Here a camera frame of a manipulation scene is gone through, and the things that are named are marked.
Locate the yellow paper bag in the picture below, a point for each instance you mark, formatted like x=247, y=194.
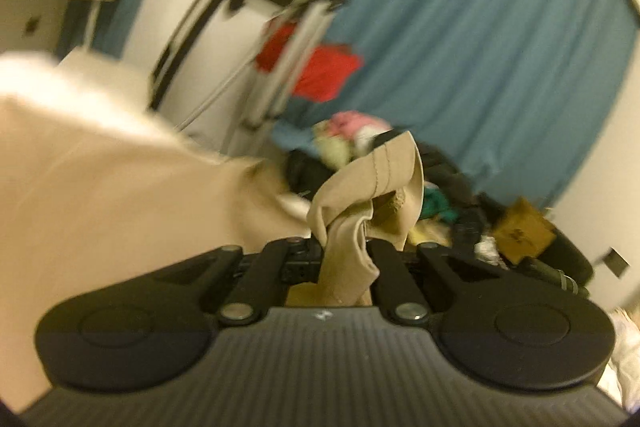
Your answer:
x=522, y=229

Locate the folded black white treadmill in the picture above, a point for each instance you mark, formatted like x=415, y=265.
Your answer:
x=200, y=32

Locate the green garment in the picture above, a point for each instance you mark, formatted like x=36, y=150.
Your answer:
x=440, y=206

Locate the beige sweatshirt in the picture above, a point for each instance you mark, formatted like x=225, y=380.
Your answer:
x=125, y=207

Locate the garment steamer stand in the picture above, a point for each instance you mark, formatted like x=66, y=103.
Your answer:
x=305, y=7

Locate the black armchair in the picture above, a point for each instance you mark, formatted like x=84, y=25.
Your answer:
x=560, y=262

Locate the pile of clothes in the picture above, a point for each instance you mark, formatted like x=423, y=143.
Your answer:
x=450, y=182

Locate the black wall socket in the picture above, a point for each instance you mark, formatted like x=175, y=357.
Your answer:
x=32, y=25
x=617, y=262

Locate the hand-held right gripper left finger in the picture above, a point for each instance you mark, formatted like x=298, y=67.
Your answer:
x=272, y=272

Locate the wide blue curtain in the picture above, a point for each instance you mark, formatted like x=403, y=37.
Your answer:
x=475, y=57

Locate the pink cloth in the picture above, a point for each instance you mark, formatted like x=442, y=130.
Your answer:
x=352, y=124

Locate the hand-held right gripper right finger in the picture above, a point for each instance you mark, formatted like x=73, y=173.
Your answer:
x=390, y=272

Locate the pale yellow plush cloth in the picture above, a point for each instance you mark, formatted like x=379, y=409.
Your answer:
x=337, y=152

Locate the red cloth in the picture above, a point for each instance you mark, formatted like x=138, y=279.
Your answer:
x=322, y=74

